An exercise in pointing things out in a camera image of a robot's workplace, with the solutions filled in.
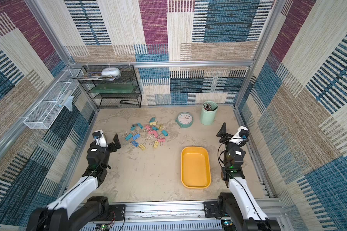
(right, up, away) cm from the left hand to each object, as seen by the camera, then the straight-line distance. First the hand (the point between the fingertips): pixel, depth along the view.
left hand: (108, 136), depth 83 cm
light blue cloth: (-19, +19, -5) cm, 27 cm away
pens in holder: (+59, +18, +13) cm, 63 cm away
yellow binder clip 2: (+22, +7, +23) cm, 33 cm away
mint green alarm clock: (+45, +9, +25) cm, 53 cm away
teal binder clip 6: (+24, +3, +19) cm, 31 cm away
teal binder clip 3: (+14, +4, +22) cm, 27 cm away
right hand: (+68, +6, -9) cm, 69 cm away
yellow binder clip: (+25, -7, +14) cm, 30 cm away
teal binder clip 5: (+8, +3, +21) cm, 23 cm away
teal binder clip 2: (+30, 0, +21) cm, 37 cm away
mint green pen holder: (+60, +14, +13) cm, 63 cm away
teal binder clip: (+6, -3, +19) cm, 20 cm away
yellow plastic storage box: (+51, -21, +7) cm, 55 cm away
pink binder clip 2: (+24, 0, +21) cm, 32 cm away
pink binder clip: (+29, -5, +15) cm, 33 cm away
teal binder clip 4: (+21, +9, +27) cm, 35 cm away
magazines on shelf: (-11, +37, +8) cm, 39 cm away
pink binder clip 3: (+18, +4, +21) cm, 28 cm away
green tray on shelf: (-5, +32, +24) cm, 41 cm away
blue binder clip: (+12, -7, +13) cm, 19 cm away
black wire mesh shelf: (-11, +25, +35) cm, 45 cm away
